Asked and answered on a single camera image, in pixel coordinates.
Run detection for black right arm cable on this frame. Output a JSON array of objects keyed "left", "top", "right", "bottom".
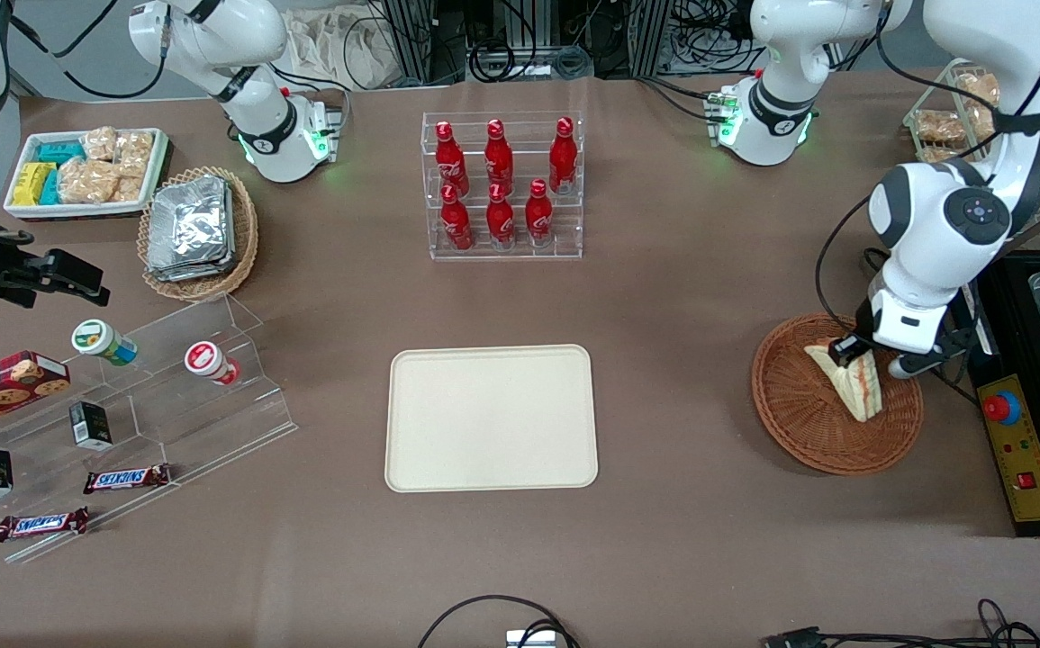
[{"left": 6, "top": 0, "right": 169, "bottom": 100}]

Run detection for oval tan wicker basket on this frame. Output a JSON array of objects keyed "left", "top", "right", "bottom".
[{"left": 137, "top": 166, "right": 259, "bottom": 302}]

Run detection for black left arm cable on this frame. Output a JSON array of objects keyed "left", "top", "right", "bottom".
[{"left": 814, "top": 0, "right": 1040, "bottom": 330}]

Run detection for white rectangular snack bin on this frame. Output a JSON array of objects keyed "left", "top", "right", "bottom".
[{"left": 3, "top": 127, "right": 171, "bottom": 222}]

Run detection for black looped cable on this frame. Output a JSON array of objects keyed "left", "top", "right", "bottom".
[{"left": 417, "top": 594, "right": 579, "bottom": 648}]

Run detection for metal equipment frame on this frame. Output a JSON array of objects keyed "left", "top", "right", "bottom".
[{"left": 380, "top": 0, "right": 755, "bottom": 86}]

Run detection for coiled cable bundle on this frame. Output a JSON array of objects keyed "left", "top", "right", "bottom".
[{"left": 468, "top": 40, "right": 594, "bottom": 84}]

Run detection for cream rectangular serving tray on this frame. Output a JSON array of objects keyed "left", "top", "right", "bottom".
[{"left": 384, "top": 344, "right": 600, "bottom": 493}]

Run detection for triangular sandwich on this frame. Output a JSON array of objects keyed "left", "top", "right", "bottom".
[{"left": 803, "top": 340, "right": 883, "bottom": 423}]

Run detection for black cables with connector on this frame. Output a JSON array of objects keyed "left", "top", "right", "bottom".
[{"left": 761, "top": 598, "right": 1040, "bottom": 648}]

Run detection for round brown wicker basket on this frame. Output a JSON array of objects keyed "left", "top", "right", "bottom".
[{"left": 751, "top": 312, "right": 924, "bottom": 476}]

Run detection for silver foil packet stack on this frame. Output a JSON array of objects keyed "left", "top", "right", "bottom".
[{"left": 145, "top": 175, "right": 237, "bottom": 283}]

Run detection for red lid yogurt cup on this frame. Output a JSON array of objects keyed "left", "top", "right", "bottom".
[{"left": 184, "top": 341, "right": 241, "bottom": 387}]

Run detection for white wire rack basket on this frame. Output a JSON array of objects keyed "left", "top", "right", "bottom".
[{"left": 901, "top": 58, "right": 1040, "bottom": 226}]

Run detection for red emergency stop button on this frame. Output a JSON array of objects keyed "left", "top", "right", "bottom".
[{"left": 983, "top": 391, "right": 1022, "bottom": 426}]

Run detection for yellow snack packet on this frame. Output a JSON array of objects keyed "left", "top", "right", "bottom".
[{"left": 13, "top": 162, "right": 57, "bottom": 206}]

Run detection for clear acrylic stepped stand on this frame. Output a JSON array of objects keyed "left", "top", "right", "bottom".
[{"left": 0, "top": 292, "right": 300, "bottom": 566}]

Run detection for clear acrylic bottle rack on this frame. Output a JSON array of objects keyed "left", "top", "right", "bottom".
[{"left": 421, "top": 112, "right": 584, "bottom": 262}]

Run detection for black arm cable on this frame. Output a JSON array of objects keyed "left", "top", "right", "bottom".
[
  {"left": 6, "top": 0, "right": 169, "bottom": 100},
  {"left": 814, "top": 0, "right": 1040, "bottom": 330}
]

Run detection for beige cloth bag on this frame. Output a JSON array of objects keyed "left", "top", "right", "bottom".
[{"left": 284, "top": 7, "right": 385, "bottom": 91}]

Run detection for brown Snickers bar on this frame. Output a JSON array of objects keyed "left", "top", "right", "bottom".
[
  {"left": 0, "top": 507, "right": 90, "bottom": 543},
  {"left": 83, "top": 463, "right": 172, "bottom": 495}
]

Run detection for green lid yogurt cup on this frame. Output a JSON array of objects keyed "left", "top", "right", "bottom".
[{"left": 71, "top": 319, "right": 138, "bottom": 366}]

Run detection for red cola bottle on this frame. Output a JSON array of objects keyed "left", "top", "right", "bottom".
[
  {"left": 484, "top": 119, "right": 515, "bottom": 190},
  {"left": 486, "top": 183, "right": 516, "bottom": 248},
  {"left": 440, "top": 184, "right": 474, "bottom": 251},
  {"left": 525, "top": 179, "right": 554, "bottom": 246},
  {"left": 434, "top": 121, "right": 469, "bottom": 194},
  {"left": 548, "top": 117, "right": 578, "bottom": 194}
]

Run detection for small black barcode box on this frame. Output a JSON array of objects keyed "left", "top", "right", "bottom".
[{"left": 68, "top": 401, "right": 113, "bottom": 451}]

